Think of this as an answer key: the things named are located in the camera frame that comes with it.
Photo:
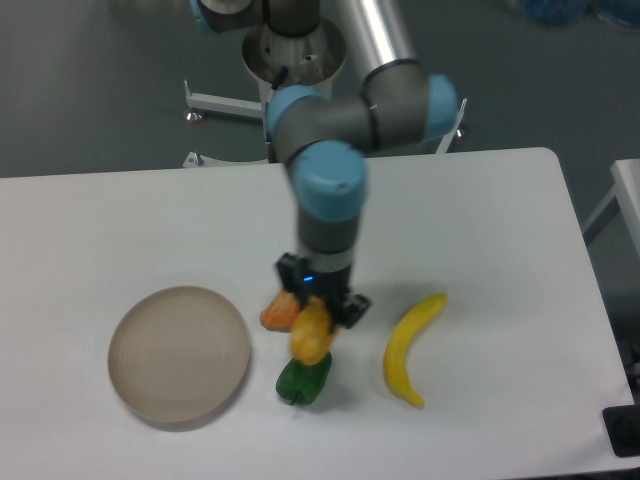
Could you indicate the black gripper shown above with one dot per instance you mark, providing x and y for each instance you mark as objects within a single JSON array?
[{"x": 345, "y": 307}]

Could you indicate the yellow toy pepper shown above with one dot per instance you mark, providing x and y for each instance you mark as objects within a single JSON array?
[{"x": 311, "y": 334}]

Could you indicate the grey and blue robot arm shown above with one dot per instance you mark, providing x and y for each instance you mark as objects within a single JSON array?
[{"x": 329, "y": 178}]

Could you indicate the green toy pepper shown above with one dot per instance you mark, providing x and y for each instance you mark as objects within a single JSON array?
[{"x": 301, "y": 384}]

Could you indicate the beige round plate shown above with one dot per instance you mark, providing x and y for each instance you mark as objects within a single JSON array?
[{"x": 179, "y": 355}]

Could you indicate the orange toy pumpkin slice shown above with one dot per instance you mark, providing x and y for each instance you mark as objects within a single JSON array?
[{"x": 281, "y": 312}]

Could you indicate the yellow toy banana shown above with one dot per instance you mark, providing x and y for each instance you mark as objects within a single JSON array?
[{"x": 394, "y": 366}]

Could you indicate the white side table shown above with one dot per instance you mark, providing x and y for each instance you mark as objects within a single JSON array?
[{"x": 622, "y": 197}]

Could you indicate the black device at table edge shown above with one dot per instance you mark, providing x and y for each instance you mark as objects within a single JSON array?
[{"x": 622, "y": 426}]

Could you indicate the blue bag in background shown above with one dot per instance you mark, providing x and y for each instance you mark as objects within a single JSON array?
[{"x": 622, "y": 15}]

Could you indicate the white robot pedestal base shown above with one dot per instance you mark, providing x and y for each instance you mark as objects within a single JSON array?
[{"x": 368, "y": 92}]

